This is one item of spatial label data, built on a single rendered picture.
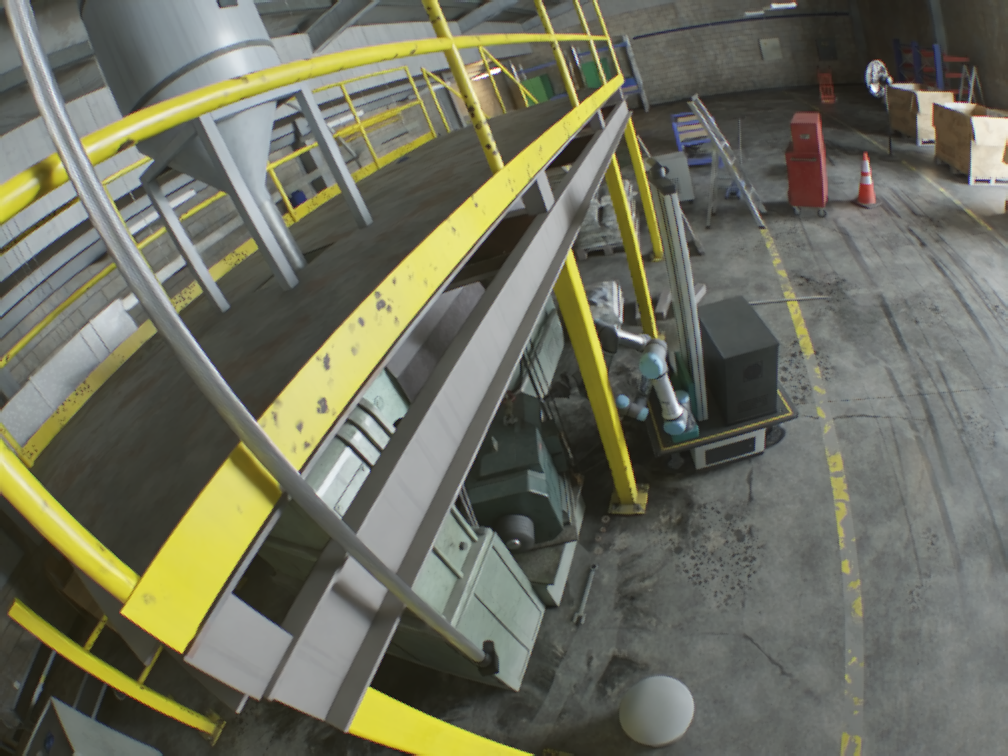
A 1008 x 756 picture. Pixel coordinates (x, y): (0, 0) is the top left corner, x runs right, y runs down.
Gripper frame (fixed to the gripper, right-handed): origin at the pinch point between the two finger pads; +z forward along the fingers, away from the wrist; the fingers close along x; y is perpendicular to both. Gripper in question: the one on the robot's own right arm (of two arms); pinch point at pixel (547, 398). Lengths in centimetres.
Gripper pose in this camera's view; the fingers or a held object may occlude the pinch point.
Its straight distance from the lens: 282.2
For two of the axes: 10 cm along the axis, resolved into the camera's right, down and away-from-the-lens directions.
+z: -8.2, 5.3, -2.2
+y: 3.4, 7.6, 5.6
